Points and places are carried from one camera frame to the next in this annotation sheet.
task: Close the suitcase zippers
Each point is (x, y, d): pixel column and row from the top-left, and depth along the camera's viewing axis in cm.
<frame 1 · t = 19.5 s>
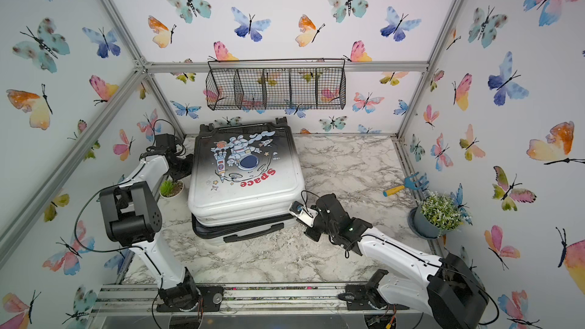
left hand: (198, 164, 97), fingers closed
right hand: (300, 216, 80), fingers closed
silver black space suitcase: (243, 179, 78), point 23 cm above the table
flowering plant in grey pot: (434, 216, 78), point 15 cm above the table

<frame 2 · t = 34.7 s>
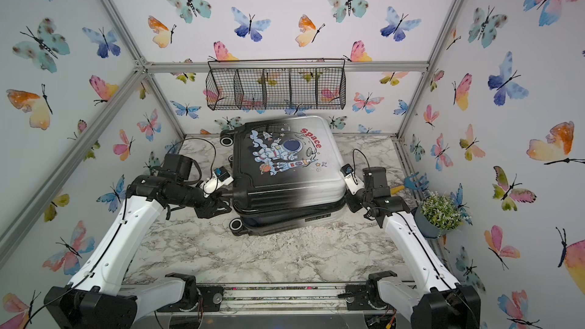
left hand: (225, 199, 74), fingers open
right hand: (353, 188, 82), fingers closed
silver black space suitcase: (289, 175, 77), point 25 cm above the table
the other named things where they were.

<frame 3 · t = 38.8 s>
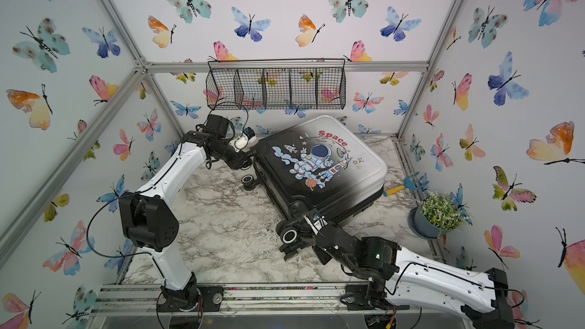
left hand: (246, 155, 88), fingers open
right hand: (315, 233, 71), fingers closed
silver black space suitcase: (322, 164, 82), point 24 cm above the table
the other named things where they were.

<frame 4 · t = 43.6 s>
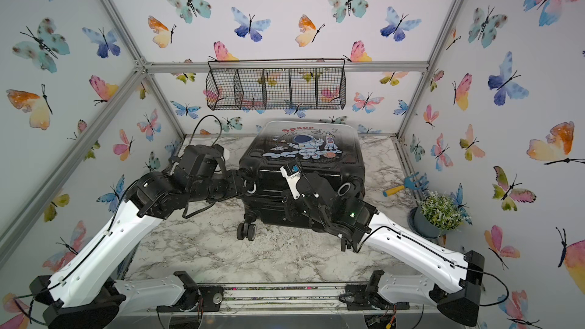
left hand: (250, 185, 65), fingers open
right hand: (283, 190, 66), fingers closed
silver black space suitcase: (329, 148, 78), point 30 cm above the table
the other named things where they were.

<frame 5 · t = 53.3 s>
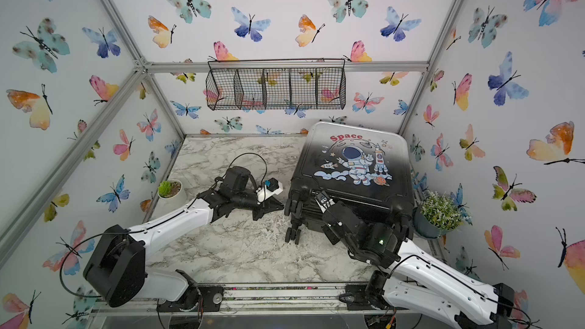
left hand: (283, 204, 79), fingers closed
right hand: (331, 212, 72), fingers closed
silver black space suitcase: (365, 167, 79), point 25 cm above the table
small succulent in white pot: (169, 189, 91), point 11 cm above the table
the other named things where they were.

